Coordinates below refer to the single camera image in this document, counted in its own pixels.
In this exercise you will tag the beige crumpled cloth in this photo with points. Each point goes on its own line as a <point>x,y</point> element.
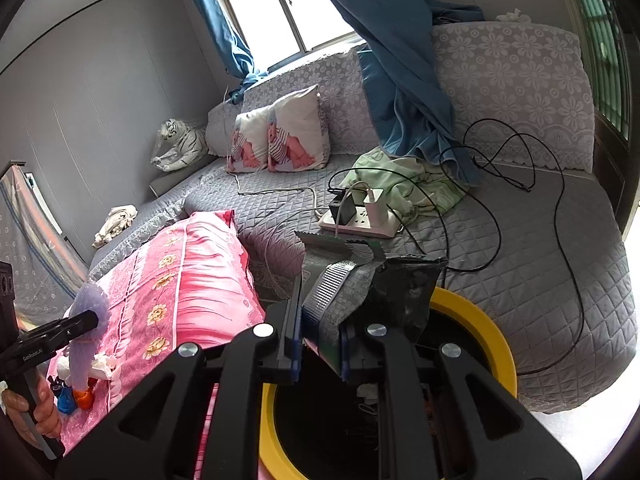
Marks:
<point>115,222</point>

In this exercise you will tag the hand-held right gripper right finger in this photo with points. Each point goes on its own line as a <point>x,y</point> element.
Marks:
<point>345,355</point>

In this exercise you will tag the white charger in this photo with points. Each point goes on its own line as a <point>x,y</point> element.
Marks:
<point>375,205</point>

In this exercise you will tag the grey quilted sofa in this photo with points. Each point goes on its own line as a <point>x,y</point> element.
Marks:
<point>500,260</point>

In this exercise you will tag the window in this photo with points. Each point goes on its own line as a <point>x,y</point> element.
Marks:
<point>280,5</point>

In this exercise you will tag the striped grey sheet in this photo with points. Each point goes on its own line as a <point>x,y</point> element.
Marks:
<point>30,255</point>

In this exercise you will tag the white tiger plush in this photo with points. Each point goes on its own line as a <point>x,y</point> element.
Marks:
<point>180,142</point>

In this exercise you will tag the person's left hand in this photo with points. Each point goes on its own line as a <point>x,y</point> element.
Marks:
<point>47,417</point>

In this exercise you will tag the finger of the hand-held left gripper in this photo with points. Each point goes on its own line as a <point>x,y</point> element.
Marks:
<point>70,326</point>

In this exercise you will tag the baby print pillow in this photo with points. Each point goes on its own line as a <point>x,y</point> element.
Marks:
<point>247,142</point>
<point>295,132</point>

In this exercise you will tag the yellow rimmed trash bin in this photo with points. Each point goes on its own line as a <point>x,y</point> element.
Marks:
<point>490,332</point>

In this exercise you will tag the light green cloth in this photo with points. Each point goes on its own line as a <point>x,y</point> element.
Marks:
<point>400,180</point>

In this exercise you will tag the white tissue bundle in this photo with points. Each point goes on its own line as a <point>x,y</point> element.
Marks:
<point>102,366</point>

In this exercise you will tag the pink floral cloth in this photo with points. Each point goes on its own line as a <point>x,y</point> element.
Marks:
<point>200,280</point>

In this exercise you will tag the green silver snack packet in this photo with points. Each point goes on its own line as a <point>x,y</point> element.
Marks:
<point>330,280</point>

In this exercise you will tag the black charger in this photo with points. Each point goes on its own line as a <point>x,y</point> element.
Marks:
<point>340,208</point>

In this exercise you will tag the grey pillow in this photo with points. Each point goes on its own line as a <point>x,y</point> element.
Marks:
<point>170,180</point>

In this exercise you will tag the white power strip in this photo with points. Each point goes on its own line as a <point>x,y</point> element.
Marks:
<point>360,227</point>

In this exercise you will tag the blue curtain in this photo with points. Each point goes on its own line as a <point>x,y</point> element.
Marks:
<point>220,20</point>
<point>400,60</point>

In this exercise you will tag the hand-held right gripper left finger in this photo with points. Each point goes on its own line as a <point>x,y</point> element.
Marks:
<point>296,355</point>

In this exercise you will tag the white crumpled tissue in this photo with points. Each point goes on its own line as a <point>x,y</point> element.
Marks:
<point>512,15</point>

